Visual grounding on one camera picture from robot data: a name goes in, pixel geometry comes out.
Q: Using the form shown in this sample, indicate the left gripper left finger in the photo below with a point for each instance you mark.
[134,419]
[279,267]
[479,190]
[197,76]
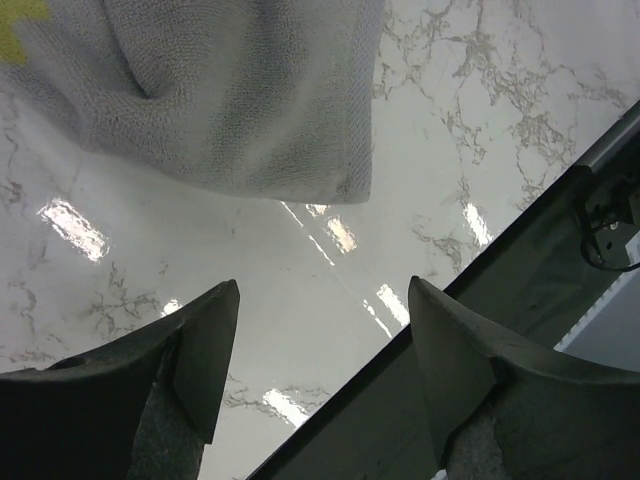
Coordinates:
[143,406]

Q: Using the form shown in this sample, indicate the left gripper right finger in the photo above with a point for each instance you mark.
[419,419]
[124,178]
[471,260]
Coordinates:
[500,406]

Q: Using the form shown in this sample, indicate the grey white towel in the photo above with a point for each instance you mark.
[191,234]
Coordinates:
[263,99]

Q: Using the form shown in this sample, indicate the white slotted cable duct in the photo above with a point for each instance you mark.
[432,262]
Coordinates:
[608,333]

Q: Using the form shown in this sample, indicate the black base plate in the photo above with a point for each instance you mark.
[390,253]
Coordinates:
[537,279]

